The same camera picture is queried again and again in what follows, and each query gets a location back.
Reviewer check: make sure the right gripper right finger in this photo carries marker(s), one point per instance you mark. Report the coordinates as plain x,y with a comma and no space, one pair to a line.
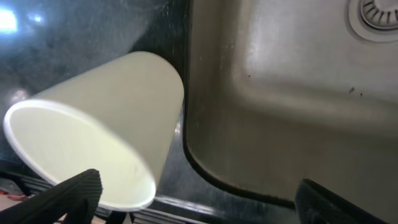
320,208

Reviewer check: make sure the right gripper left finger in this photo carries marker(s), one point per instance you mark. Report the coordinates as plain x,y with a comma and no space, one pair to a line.
62,199

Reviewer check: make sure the white cup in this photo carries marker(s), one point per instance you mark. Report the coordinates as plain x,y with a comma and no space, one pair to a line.
109,118

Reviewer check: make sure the steel sink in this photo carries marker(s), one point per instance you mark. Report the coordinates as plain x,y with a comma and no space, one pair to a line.
295,93

